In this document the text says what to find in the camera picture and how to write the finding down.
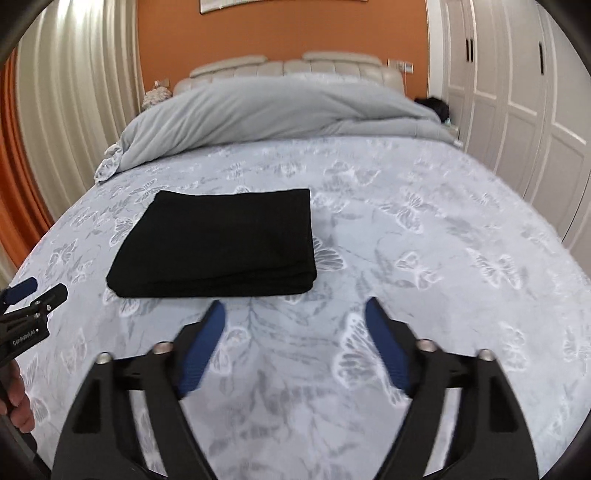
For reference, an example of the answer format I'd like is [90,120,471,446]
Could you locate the black pants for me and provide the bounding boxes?
[106,189,318,299]

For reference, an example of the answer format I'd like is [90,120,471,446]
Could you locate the person's left hand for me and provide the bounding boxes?
[0,360,35,434]

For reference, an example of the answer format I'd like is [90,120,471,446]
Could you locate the orange curtain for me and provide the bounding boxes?
[0,51,53,267]

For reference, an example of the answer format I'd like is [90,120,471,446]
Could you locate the butterfly print bed sheet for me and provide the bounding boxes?
[18,137,590,479]

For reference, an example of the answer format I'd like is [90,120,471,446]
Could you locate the cream curtain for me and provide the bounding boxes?
[16,1,143,220]

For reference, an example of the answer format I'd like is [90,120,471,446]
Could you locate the bedside decorative lamp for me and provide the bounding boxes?
[141,79,172,111]

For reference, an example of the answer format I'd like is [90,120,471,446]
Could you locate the white nightstand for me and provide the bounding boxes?
[444,123,464,149]

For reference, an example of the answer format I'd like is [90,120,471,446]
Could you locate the grey duvet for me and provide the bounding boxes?
[94,74,454,184]

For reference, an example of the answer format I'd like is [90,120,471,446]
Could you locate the black bag on nightstand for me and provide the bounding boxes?
[415,96,451,124]

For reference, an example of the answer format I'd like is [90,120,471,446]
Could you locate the cream leather headboard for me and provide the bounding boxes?
[172,51,406,95]

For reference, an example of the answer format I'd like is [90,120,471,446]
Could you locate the framed wall painting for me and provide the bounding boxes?
[198,1,389,17]

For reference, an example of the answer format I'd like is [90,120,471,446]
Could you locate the wall switch panel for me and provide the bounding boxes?
[387,59,414,74]

